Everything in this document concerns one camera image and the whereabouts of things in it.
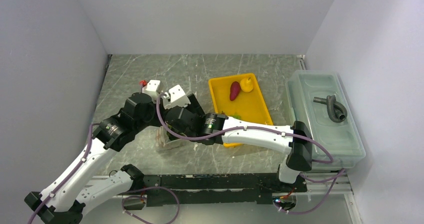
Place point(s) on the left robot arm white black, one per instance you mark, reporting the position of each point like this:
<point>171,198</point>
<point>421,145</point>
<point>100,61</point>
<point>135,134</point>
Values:
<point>67,200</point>

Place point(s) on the green toy grapes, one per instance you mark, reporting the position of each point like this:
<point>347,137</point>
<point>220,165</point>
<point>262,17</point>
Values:
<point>236,116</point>

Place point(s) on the black base frame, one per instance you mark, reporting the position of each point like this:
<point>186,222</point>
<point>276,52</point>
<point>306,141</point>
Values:
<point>259,188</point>

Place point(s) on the clear dotted zip top bag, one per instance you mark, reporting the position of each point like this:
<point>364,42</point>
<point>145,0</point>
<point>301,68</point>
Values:
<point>164,142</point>

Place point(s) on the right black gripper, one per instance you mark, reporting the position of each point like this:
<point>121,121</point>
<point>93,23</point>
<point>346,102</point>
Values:
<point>195,105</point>

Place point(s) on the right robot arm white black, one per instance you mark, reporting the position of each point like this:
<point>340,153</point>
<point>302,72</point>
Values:
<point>294,141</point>

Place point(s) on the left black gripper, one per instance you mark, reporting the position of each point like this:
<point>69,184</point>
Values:
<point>157,123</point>

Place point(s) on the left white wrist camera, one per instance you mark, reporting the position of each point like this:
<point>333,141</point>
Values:
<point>152,88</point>

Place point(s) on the yellow plastic tray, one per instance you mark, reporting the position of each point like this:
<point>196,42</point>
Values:
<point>250,106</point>

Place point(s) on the clear plastic storage box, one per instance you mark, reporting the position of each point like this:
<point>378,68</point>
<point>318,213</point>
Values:
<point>341,140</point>

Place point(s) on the yellow toy pear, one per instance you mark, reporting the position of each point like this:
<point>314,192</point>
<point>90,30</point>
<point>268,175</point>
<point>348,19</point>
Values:
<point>246,85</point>

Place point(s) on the purple toy eggplant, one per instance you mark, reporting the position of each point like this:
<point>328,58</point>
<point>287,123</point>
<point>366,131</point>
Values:
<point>235,89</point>

